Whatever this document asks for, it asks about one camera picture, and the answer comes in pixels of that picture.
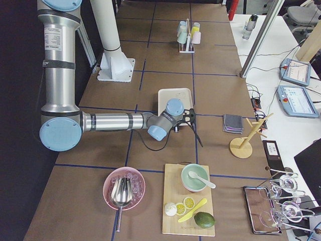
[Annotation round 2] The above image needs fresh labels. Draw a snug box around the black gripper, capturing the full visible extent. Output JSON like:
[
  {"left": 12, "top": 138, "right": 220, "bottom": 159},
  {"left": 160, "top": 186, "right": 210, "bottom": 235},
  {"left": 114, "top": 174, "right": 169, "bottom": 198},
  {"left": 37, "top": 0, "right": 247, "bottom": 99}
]
[{"left": 173, "top": 125, "right": 180, "bottom": 133}]

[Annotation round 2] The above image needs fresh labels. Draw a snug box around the green cup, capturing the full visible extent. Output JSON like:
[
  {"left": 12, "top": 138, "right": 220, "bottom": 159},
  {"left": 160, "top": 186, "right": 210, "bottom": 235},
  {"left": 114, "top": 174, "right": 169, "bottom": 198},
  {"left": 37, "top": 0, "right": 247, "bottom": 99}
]
[{"left": 177, "top": 32, "right": 188, "bottom": 44}]

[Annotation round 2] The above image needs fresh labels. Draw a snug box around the beige plastic tray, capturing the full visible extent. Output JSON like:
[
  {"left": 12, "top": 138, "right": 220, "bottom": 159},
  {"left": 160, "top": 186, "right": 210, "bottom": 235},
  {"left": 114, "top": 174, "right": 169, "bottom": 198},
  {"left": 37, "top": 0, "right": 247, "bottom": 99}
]
[{"left": 155, "top": 88, "right": 194, "bottom": 131}]

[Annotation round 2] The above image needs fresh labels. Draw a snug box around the white cup rack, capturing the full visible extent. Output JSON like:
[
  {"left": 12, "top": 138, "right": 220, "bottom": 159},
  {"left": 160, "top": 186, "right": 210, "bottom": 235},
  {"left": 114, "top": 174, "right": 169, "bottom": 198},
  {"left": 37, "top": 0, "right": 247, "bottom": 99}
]
[{"left": 177, "top": 19, "right": 195, "bottom": 53}]

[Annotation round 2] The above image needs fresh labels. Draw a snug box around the pink cup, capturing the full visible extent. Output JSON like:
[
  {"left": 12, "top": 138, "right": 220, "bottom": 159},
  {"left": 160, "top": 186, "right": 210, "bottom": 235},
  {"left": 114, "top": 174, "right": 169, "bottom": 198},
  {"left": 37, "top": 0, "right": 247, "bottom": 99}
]
[{"left": 192, "top": 31, "right": 201, "bottom": 44}]

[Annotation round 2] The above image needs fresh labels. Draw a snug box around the yellow cup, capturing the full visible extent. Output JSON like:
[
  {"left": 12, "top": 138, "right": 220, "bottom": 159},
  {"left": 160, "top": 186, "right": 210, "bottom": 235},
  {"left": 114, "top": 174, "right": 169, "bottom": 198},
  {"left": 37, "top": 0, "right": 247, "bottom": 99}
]
[{"left": 191, "top": 22, "right": 200, "bottom": 36}]

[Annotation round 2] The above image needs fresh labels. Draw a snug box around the reflective metal tray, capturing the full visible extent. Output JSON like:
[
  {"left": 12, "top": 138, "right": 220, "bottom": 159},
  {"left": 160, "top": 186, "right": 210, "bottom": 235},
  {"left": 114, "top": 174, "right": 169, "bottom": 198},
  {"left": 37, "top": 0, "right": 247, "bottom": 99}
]
[{"left": 243, "top": 186, "right": 282, "bottom": 235}]

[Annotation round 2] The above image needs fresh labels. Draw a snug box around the white plastic spoon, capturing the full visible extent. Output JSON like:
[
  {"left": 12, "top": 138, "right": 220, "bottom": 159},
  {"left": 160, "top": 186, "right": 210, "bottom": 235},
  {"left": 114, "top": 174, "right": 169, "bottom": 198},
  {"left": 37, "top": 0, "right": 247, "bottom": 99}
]
[{"left": 188, "top": 171, "right": 216, "bottom": 189}]

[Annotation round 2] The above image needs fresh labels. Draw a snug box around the green ceramic bowl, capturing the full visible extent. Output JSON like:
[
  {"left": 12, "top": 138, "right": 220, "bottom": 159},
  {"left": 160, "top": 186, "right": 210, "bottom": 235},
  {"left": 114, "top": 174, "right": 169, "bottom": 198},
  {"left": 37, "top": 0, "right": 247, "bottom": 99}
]
[{"left": 181, "top": 164, "right": 209, "bottom": 192}]

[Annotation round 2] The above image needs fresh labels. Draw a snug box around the folded grey cloth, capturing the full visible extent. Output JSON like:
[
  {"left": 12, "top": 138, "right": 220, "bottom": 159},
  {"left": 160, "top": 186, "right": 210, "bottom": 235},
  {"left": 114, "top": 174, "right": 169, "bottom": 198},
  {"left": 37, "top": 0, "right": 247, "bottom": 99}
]
[{"left": 223, "top": 114, "right": 243, "bottom": 134}]

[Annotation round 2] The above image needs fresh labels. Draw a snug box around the bamboo cutting board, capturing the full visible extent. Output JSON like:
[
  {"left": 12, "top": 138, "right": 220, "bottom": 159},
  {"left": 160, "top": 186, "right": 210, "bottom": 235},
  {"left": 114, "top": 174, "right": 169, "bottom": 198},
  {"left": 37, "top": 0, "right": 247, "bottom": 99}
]
[{"left": 162, "top": 164, "right": 215, "bottom": 236}]

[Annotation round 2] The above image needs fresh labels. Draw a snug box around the wooden mug tree stand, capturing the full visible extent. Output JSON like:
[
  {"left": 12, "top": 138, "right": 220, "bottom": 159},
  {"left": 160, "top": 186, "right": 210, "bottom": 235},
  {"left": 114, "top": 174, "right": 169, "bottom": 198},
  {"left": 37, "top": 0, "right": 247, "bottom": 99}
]
[{"left": 229, "top": 113, "right": 273, "bottom": 159}]

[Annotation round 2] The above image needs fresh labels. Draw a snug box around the pink bowl with ice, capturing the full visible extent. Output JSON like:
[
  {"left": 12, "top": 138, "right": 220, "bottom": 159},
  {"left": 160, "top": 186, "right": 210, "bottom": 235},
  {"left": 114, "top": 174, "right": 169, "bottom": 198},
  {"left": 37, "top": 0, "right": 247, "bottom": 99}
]
[{"left": 103, "top": 167, "right": 145, "bottom": 210}]

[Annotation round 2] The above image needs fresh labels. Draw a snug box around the upper lemon slice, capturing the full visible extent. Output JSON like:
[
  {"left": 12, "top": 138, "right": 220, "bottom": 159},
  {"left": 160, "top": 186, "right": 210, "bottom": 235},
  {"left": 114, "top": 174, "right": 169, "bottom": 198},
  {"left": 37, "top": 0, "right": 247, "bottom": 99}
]
[{"left": 183, "top": 197, "right": 196, "bottom": 210}]

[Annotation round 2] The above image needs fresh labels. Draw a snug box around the lemon slice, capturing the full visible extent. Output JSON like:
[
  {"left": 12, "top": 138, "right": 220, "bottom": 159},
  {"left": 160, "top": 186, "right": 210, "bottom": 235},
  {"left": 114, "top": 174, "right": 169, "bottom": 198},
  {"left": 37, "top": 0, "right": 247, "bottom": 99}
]
[
  {"left": 183, "top": 197, "right": 196, "bottom": 210},
  {"left": 175, "top": 202, "right": 187, "bottom": 216}
]

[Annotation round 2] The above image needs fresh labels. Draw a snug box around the lower lemon slice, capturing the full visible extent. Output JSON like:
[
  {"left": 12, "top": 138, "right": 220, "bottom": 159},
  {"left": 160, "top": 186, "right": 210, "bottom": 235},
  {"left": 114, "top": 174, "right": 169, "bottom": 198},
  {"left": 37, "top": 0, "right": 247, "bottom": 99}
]
[{"left": 175, "top": 202, "right": 187, "bottom": 216}]

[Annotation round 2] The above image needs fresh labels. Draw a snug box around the small circuit board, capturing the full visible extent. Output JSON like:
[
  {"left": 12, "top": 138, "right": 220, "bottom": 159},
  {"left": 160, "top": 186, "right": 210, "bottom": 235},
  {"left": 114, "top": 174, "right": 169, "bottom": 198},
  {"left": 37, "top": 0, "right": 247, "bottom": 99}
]
[{"left": 251, "top": 97, "right": 261, "bottom": 110}]

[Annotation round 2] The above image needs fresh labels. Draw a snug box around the metal ice scoop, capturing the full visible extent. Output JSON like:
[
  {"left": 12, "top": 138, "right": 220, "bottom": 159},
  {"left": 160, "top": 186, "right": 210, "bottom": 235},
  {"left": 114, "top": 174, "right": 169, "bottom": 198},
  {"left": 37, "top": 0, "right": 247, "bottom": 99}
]
[{"left": 111, "top": 177, "right": 133, "bottom": 232}]

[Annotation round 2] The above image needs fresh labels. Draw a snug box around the yellow plastic knife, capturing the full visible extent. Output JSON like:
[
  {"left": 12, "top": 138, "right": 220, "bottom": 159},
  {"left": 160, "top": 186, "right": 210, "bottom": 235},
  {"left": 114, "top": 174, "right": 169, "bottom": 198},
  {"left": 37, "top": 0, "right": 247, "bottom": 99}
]
[{"left": 178, "top": 198, "right": 208, "bottom": 223}]

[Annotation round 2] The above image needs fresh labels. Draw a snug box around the green avocado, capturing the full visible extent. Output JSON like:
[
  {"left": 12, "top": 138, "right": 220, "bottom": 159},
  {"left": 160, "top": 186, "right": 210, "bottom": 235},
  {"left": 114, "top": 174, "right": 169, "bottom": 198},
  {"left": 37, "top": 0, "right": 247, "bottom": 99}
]
[{"left": 194, "top": 212, "right": 216, "bottom": 228}]

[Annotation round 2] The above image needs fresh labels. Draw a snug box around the black box with label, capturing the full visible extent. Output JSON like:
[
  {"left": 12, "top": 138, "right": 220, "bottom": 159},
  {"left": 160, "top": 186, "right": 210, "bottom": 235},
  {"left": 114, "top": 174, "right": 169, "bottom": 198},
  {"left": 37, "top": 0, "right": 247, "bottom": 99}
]
[{"left": 262, "top": 140, "right": 284, "bottom": 171}]

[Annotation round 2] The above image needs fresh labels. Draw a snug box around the lower teach pendant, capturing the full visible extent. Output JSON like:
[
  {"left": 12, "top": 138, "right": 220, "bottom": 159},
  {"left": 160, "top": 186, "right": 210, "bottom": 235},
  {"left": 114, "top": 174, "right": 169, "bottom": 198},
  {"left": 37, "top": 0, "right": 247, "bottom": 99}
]
[{"left": 277, "top": 85, "right": 319, "bottom": 118}]

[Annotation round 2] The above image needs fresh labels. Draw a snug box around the teach pendant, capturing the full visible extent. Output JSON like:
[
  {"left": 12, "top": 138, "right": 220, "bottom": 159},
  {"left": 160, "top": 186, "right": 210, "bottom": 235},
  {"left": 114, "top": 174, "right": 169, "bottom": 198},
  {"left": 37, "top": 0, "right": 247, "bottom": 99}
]
[
  {"left": 280, "top": 58, "right": 311, "bottom": 86},
  {"left": 277, "top": 85, "right": 319, "bottom": 118}
]

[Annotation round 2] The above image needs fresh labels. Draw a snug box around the clear water bottle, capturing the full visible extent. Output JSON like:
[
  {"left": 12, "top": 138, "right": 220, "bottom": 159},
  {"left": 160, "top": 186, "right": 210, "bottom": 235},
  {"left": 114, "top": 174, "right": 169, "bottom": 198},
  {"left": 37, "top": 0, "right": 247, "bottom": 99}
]
[{"left": 242, "top": 14, "right": 258, "bottom": 40}]

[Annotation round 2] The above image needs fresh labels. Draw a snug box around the upper teach pendant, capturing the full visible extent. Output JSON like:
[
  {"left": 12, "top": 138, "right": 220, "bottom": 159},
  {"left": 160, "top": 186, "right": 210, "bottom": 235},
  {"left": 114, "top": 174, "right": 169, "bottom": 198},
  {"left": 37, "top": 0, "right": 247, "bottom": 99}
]
[{"left": 280, "top": 58, "right": 311, "bottom": 86}]

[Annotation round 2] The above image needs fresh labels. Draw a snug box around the wine glass rack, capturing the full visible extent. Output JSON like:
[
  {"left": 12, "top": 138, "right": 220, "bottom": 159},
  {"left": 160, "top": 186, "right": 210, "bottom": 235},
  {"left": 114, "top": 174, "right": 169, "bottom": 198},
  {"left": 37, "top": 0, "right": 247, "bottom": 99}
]
[{"left": 259, "top": 167, "right": 320, "bottom": 234}]

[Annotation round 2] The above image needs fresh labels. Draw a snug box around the office chair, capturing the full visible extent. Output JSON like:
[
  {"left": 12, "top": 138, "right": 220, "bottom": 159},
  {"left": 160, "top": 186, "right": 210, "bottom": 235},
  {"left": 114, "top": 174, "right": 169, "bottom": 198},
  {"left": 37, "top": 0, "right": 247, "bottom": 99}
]
[{"left": 283, "top": 1, "right": 320, "bottom": 33}]

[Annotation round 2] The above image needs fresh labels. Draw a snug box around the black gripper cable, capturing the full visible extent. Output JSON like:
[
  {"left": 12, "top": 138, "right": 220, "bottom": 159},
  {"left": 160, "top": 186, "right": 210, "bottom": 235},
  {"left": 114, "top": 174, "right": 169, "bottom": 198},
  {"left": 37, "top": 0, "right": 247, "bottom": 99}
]
[{"left": 134, "top": 120, "right": 204, "bottom": 152}]

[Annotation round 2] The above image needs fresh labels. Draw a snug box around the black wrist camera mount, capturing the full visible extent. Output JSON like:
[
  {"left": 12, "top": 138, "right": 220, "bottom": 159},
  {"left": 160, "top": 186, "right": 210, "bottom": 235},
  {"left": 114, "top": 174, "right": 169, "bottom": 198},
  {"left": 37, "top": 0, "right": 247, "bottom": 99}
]
[{"left": 178, "top": 108, "right": 196, "bottom": 126}]

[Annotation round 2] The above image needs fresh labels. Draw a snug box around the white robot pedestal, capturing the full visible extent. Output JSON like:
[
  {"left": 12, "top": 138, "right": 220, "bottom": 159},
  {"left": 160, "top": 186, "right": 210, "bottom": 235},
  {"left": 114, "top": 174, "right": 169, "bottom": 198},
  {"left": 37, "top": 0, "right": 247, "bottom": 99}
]
[{"left": 91, "top": 0, "right": 135, "bottom": 82}]

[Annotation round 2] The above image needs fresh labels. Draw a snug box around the aluminium frame post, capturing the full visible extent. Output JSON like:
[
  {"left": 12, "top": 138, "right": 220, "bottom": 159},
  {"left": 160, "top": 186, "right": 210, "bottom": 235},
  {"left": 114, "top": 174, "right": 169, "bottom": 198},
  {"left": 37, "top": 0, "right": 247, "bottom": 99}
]
[{"left": 240, "top": 0, "right": 284, "bottom": 78}]

